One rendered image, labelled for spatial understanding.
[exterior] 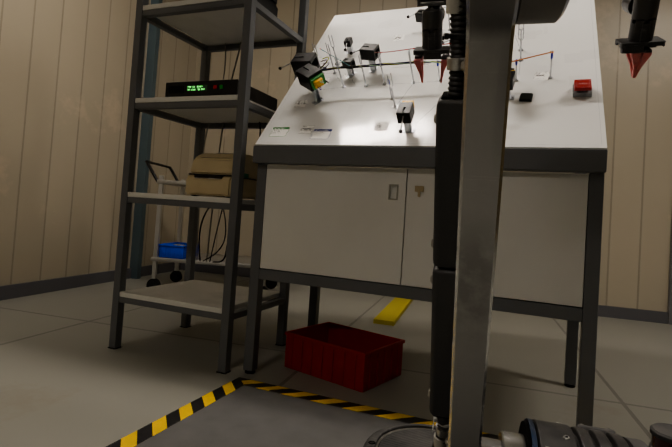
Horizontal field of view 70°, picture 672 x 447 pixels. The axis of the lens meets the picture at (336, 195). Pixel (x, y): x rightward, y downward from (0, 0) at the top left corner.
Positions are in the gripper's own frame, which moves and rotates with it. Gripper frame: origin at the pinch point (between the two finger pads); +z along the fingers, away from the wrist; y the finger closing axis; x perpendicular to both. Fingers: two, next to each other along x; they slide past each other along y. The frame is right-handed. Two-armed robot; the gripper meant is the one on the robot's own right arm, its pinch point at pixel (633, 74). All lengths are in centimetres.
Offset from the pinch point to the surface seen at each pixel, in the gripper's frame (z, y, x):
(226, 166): 34, 136, -18
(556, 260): 51, 17, 16
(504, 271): 56, 32, 16
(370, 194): 38, 76, -2
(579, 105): 14.4, 8.2, -17.9
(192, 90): 7, 151, -32
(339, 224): 48, 87, 2
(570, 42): 3, 5, -55
